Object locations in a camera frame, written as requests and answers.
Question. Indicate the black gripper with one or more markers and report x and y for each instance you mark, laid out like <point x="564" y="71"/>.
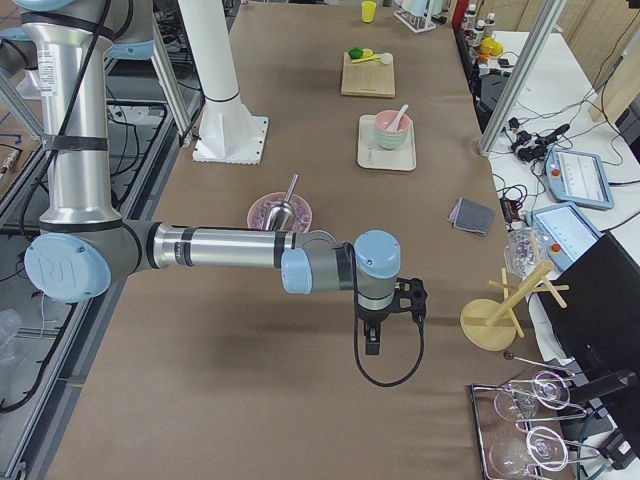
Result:
<point x="372" y="317"/>

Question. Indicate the white ceramic spoon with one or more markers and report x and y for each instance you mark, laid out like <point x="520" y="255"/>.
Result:
<point x="395" y="123"/>

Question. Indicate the small pink bowl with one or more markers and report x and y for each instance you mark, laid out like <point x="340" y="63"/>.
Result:
<point x="385" y="118"/>

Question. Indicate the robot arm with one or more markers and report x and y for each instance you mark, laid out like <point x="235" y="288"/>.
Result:
<point x="18" y="51"/>
<point x="85" y="245"/>

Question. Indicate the large pink bowl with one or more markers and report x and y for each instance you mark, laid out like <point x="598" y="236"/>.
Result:
<point x="302" y="213"/>

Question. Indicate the wooden cup tree stand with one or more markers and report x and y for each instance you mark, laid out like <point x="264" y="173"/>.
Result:
<point x="493" y="325"/>

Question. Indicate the metal ice scoop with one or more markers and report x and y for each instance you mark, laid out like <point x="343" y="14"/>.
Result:
<point x="281" y="214"/>

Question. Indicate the grey folded cloth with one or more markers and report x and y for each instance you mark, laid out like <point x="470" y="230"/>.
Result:
<point x="471" y="217"/>

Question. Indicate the upper wine glass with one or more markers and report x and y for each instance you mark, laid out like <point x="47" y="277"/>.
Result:
<point x="521" y="399"/>

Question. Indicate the wine glass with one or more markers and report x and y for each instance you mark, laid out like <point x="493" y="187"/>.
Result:
<point x="529" y="455"/>
<point x="521" y="399"/>

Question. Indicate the black glass rack tray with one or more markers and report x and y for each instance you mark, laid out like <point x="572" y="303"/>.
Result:
<point x="490" y="426"/>

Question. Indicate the cream rabbit tray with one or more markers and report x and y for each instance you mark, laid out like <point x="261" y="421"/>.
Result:
<point x="371" y="155"/>

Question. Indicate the lower wine glass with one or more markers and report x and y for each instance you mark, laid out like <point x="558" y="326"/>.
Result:
<point x="529" y="455"/>

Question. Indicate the green stacked bowls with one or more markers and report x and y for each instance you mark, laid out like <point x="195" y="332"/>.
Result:
<point x="390" y="140"/>

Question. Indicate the blue teach pendant near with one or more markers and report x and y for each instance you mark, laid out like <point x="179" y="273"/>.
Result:
<point x="567" y="232"/>

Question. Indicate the blue teach pendant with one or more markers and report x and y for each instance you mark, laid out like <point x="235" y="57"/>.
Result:
<point x="567" y="232"/>
<point x="578" y="177"/>

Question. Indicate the black monitor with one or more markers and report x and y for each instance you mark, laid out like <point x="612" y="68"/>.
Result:
<point x="599" y="327"/>

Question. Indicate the wooden cutting board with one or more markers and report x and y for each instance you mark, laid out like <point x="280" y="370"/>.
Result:
<point x="369" y="79"/>

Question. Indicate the blue teach pendant far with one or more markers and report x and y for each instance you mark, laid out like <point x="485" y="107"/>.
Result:
<point x="578" y="177"/>

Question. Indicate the white steamed bun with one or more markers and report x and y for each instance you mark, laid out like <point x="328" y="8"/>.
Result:
<point x="386" y="58"/>

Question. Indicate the green lime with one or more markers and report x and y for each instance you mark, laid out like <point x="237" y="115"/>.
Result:
<point x="355" y="53"/>

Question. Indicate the yellow plastic cup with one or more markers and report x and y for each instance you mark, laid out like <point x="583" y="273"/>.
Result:
<point x="368" y="11"/>

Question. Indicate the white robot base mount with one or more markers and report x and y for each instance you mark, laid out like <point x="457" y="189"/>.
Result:
<point x="229" y="133"/>

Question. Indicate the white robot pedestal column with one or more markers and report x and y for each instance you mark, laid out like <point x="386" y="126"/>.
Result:
<point x="208" y="38"/>

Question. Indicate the aluminium frame post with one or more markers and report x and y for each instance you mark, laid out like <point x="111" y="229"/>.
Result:
<point x="535" y="42"/>

